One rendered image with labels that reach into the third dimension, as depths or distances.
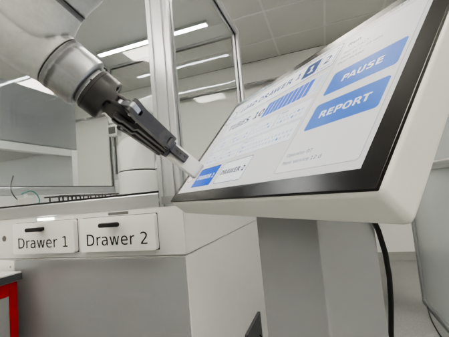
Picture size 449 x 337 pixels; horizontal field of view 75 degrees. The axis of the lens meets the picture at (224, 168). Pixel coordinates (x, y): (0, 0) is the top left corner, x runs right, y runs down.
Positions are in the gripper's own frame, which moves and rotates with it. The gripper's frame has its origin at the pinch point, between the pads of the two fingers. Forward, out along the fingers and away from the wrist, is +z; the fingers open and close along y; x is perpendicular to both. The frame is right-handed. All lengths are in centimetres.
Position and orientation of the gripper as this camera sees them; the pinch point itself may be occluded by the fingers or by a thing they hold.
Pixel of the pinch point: (184, 161)
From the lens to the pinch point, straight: 55.6
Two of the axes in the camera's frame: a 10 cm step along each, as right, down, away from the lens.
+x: -5.1, 7.9, -3.5
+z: 7.4, 6.1, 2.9
